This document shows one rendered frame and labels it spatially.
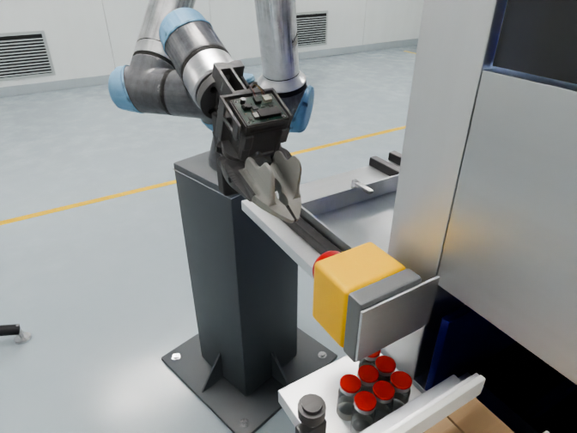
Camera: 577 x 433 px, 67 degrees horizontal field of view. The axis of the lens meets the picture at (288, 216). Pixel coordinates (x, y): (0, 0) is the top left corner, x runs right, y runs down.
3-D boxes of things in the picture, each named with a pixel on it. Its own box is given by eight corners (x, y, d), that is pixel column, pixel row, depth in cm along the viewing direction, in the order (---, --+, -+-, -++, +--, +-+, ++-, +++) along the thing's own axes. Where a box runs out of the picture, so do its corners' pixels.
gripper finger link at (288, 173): (305, 195, 46) (266, 136, 50) (292, 227, 51) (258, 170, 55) (329, 188, 47) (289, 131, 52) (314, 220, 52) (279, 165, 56)
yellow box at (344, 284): (411, 334, 43) (423, 277, 39) (354, 364, 40) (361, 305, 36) (362, 290, 49) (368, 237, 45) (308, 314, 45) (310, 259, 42)
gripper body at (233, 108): (238, 131, 47) (197, 63, 53) (229, 182, 54) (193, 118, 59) (298, 118, 51) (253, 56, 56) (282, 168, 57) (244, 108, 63)
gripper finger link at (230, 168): (241, 198, 50) (211, 144, 54) (239, 205, 51) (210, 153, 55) (277, 187, 52) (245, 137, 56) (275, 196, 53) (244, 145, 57)
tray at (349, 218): (574, 279, 63) (583, 259, 61) (447, 351, 51) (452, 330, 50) (406, 186, 88) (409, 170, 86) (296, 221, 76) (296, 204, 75)
